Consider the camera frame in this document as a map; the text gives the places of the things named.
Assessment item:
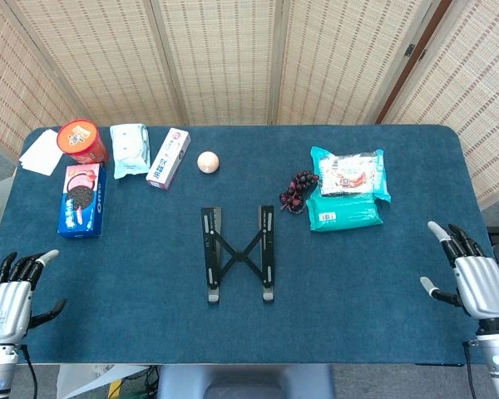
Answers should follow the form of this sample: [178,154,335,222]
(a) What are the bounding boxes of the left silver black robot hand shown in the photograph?
[0,249,67,346]

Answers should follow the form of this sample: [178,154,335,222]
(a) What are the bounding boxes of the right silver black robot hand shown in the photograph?
[419,220,499,321]

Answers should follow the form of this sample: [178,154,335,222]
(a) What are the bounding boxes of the black folding laptop stand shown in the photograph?
[200,204,276,307]

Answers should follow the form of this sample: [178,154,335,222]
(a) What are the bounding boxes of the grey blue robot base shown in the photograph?
[156,364,336,399]

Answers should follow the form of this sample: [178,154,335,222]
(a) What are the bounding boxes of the blue Oreo cookie box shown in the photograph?
[57,162,107,239]

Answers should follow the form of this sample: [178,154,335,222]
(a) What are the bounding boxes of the blue table mat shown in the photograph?
[0,124,498,367]

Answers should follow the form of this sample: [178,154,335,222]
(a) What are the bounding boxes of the teal snack bag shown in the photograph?
[305,189,384,233]

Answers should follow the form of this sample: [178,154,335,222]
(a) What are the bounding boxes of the white paper napkins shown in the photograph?
[18,128,64,177]

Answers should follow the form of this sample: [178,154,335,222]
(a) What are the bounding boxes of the teal clear snack packet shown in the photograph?
[309,145,392,204]

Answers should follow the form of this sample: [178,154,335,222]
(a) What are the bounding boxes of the red round snack tub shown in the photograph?
[57,119,110,165]

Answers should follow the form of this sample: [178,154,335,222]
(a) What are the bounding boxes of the light blue wipes pack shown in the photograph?
[109,122,151,180]

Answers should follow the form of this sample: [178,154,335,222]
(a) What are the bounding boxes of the dark red grape bunch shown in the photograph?
[279,170,320,215]

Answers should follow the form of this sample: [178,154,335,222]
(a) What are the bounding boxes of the white pink toothpaste box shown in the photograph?
[146,127,191,191]

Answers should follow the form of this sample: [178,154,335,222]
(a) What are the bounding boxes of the pale pink ball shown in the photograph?
[197,151,220,174]

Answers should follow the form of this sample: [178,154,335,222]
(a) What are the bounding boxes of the bamboo folding screen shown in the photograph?
[0,0,499,209]

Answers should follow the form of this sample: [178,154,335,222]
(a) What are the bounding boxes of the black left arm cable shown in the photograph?
[18,344,39,399]

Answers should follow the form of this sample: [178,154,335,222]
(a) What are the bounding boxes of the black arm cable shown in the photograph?
[18,344,39,399]
[461,340,480,399]

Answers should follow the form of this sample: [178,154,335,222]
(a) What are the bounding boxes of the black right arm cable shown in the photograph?
[461,340,480,399]

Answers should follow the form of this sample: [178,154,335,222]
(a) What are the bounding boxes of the black floor cables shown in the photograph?
[126,365,160,399]

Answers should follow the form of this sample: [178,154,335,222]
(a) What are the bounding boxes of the brown wooden post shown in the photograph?
[376,0,454,125]

